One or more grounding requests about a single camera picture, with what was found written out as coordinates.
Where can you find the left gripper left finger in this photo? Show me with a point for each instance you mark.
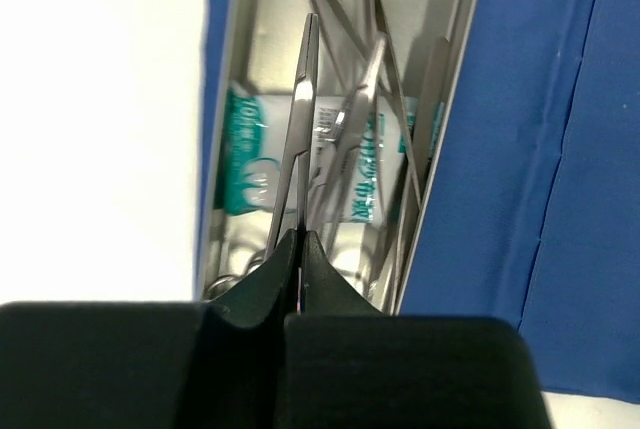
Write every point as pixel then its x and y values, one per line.
pixel 149 364

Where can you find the steel needle holder forceps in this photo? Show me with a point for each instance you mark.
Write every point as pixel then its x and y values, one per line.
pixel 247 119

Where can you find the steel hemostat forceps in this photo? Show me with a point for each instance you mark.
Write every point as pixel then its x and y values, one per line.
pixel 337 158

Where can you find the metal instrument tray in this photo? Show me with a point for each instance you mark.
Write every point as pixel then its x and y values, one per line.
pixel 328 117

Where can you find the blue surgical drape cloth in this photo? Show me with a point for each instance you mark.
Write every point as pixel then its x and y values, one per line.
pixel 533 216

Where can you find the steel tweezers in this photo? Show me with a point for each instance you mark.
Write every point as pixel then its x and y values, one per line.
pixel 423 129

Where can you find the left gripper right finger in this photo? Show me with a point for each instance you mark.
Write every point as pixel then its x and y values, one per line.
pixel 350 366

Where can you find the steel surgical scissors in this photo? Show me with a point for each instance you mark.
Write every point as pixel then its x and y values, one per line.
pixel 393 93

